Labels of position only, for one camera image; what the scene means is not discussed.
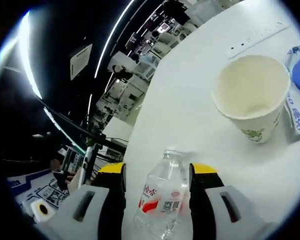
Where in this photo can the blue white plastic bag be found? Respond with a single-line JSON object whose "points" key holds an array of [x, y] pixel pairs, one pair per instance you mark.
{"points": [[296, 117]]}

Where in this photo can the clear plastic water bottle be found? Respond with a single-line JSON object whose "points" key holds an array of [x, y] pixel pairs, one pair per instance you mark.
{"points": [[162, 187]]}

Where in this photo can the white paper cup green print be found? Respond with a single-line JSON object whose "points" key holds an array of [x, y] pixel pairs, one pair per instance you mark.
{"points": [[252, 82]]}

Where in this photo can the white table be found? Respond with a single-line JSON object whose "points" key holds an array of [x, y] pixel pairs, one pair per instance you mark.
{"points": [[185, 100]]}

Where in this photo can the blue white printed floor mat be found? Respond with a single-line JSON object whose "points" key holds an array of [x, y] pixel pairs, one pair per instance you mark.
{"points": [[37, 190]]}

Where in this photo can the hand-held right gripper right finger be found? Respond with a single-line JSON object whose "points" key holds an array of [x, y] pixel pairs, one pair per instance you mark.
{"points": [[202, 200]]}

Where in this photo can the bright ceiling light strip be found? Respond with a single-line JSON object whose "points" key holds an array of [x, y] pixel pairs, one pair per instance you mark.
{"points": [[26, 55]]}

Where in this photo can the white power strip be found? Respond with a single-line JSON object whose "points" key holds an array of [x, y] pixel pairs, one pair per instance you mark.
{"points": [[255, 40]]}

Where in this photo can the white stand post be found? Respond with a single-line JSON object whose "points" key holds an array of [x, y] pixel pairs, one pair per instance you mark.
{"points": [[86, 165]]}

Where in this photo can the long ceiling light strip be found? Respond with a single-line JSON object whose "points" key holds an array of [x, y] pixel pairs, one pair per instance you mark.
{"points": [[115, 35]]}

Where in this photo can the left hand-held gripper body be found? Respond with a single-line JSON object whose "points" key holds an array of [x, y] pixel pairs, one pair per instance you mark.
{"points": [[36, 208]]}

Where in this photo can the ceiling air vent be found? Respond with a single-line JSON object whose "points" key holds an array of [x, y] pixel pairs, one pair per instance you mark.
{"points": [[80, 62]]}

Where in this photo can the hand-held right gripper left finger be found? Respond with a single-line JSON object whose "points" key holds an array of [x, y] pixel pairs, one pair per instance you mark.
{"points": [[115, 200]]}

